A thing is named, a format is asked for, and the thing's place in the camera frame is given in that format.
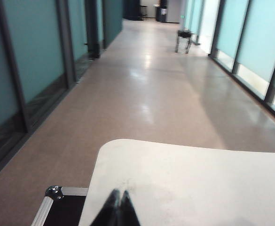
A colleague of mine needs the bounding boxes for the tall black machine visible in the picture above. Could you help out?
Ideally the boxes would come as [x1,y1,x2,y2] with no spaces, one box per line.
[156,0,168,23]

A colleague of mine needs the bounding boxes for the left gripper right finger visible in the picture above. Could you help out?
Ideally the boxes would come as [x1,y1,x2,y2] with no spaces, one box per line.
[118,189,141,226]

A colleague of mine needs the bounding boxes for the black aluminium-edged flight case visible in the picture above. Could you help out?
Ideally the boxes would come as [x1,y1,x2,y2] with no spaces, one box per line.
[30,185,90,226]

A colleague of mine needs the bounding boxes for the dark bar stool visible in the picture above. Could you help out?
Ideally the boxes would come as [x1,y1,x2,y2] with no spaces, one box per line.
[139,4,149,21]

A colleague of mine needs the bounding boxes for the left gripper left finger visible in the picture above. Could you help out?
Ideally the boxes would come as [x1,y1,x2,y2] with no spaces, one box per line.
[89,189,121,226]

